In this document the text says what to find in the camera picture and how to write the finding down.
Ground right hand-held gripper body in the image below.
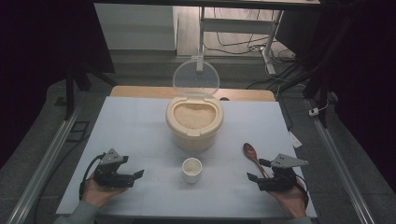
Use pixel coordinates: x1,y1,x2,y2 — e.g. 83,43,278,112
257,153,310,192

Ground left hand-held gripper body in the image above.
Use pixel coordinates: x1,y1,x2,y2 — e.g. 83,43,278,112
92,147,135,189

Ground brown wooden spoon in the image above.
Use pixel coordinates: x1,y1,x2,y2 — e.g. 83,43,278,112
242,142,271,179

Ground white cup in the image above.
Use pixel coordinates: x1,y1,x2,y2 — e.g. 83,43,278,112
181,157,204,185

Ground beige rice container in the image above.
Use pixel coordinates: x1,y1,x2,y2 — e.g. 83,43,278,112
164,95,225,153

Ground person's left hand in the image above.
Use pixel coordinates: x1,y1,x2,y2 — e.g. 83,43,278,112
81,177,129,208

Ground person's right hand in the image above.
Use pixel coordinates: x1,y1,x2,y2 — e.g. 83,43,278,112
266,176,309,219

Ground white table mat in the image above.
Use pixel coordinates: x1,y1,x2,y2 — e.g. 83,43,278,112
55,95,318,219

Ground white paper tag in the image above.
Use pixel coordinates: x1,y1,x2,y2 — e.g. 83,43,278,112
288,130,304,149

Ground rice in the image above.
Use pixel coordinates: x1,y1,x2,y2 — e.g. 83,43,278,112
173,103,217,130

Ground black metal stand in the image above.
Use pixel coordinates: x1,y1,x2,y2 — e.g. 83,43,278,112
302,73,339,129
54,60,119,121

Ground clear container lid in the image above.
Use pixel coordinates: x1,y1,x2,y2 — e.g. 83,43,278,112
172,59,221,96

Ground black curtain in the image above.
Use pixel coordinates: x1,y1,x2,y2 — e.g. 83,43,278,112
0,0,116,169
275,0,396,194

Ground white cabinet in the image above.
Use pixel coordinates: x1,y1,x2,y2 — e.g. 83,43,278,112
93,3,177,51

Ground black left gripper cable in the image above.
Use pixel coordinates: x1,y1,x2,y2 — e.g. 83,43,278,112
78,151,107,201

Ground aluminium rail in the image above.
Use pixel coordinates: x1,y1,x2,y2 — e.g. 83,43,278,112
305,98,376,224
5,106,82,224

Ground black floor cables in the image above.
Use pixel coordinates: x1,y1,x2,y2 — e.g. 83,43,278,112
204,7,300,91

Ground white desk frame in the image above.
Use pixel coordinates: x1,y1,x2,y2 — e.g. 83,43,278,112
196,6,285,76

